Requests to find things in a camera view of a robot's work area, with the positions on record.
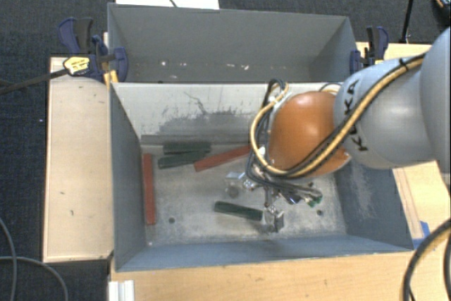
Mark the grey metal bin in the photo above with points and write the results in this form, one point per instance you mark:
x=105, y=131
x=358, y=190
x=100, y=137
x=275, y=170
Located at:
x=197, y=187

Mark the pale wood board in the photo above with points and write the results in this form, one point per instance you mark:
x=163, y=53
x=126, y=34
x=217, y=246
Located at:
x=77, y=158

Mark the red-brown flat block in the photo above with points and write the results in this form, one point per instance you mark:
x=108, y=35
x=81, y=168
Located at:
x=149, y=187
x=220, y=159

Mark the black cylinder on white bracket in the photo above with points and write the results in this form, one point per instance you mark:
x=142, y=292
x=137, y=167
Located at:
x=294, y=198

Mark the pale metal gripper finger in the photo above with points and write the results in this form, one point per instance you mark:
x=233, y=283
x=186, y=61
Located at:
x=272, y=218
x=236, y=182

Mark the dark green flat block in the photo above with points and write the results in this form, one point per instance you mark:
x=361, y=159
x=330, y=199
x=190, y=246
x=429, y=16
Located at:
x=186, y=146
x=237, y=210
x=179, y=161

